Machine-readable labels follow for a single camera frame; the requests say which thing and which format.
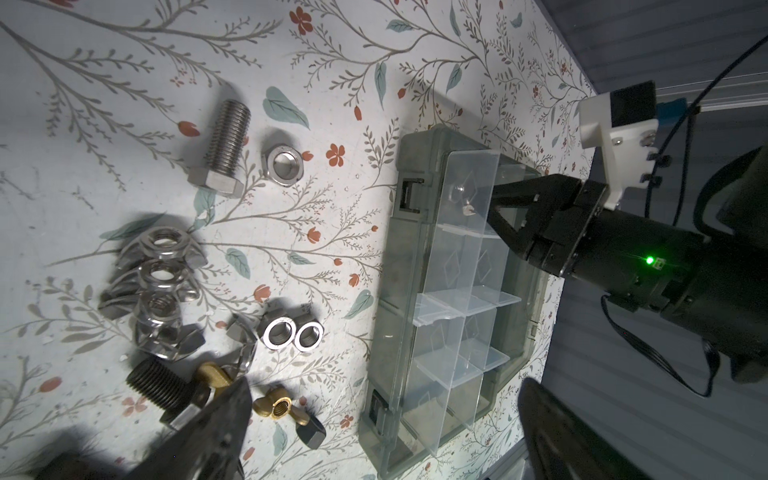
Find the shiny silver nut pair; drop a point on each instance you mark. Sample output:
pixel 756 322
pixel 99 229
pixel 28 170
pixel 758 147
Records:
pixel 276 330

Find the silver hex bolt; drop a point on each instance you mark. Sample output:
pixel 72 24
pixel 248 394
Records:
pixel 221 159

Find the silver flange nut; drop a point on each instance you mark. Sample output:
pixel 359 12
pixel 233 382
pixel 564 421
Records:
pixel 161 243
pixel 159 328
pixel 167 278

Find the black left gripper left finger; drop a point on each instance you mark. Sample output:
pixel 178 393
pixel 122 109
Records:
pixel 209 446

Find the black hex bolt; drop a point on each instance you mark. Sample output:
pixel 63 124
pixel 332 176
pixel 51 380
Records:
pixel 180 400

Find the brass wing nut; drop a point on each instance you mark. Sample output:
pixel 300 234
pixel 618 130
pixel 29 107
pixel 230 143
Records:
pixel 277 404
pixel 213 376

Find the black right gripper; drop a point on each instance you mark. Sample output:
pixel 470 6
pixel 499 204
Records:
pixel 715 288

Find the small black nut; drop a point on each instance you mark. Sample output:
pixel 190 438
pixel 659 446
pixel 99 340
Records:
pixel 312 434

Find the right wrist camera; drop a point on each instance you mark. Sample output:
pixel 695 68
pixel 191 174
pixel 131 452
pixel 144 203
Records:
pixel 623 124

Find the silver hex nut near bolt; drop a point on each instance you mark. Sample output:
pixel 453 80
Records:
pixel 283 165

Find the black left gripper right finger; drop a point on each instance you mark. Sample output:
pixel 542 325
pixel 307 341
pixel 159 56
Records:
pixel 562 446

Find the translucent green organizer box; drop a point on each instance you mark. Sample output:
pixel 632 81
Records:
pixel 457 309

